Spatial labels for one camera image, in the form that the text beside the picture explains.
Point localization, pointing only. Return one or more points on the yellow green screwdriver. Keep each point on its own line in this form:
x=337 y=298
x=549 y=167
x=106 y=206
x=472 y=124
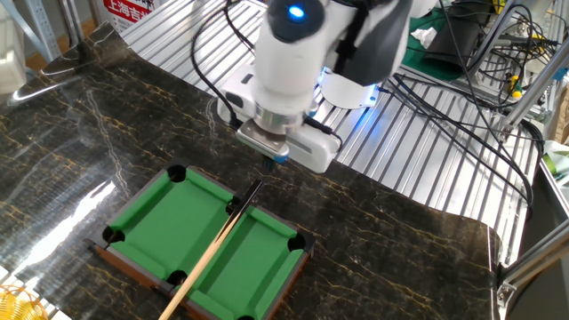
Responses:
x=515 y=91

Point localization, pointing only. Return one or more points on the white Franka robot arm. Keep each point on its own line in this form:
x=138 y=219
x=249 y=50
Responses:
x=284 y=75

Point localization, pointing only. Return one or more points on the green cutting mat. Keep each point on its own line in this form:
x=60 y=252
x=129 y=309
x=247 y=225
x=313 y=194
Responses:
x=418 y=58

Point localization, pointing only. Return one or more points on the grey metal pipe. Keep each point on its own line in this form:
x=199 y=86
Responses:
x=493 y=35

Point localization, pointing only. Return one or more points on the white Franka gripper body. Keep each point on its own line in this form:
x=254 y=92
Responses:
x=315 y=149

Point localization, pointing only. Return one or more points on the mini pool table green felt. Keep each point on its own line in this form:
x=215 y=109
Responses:
x=249 y=266

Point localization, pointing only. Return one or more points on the black pouch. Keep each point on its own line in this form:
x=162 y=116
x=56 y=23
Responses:
x=462 y=40

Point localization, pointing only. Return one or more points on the grey mount plate blue-tipped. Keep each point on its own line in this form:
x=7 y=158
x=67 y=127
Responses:
x=262 y=140

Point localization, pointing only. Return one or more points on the grey slotted metal strut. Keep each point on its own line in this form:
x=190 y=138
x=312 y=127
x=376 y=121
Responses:
x=42 y=29

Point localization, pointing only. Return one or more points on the aluminium frame beam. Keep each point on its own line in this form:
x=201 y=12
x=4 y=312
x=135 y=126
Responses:
x=533 y=91
x=533 y=262

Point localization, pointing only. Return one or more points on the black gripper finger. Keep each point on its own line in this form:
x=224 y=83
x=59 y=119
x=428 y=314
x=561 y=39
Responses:
x=266 y=164
x=273 y=163

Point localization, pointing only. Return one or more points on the wooden pool cue black butt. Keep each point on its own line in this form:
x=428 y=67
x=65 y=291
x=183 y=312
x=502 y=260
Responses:
x=213 y=247

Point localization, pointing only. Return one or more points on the white crumpled tissue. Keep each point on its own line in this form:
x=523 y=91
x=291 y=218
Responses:
x=424 y=37

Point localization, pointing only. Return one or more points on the red white printed box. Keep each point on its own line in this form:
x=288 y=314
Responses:
x=129 y=11

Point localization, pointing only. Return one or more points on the black marble pattern mat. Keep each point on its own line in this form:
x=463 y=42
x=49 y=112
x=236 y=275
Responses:
x=378 y=249

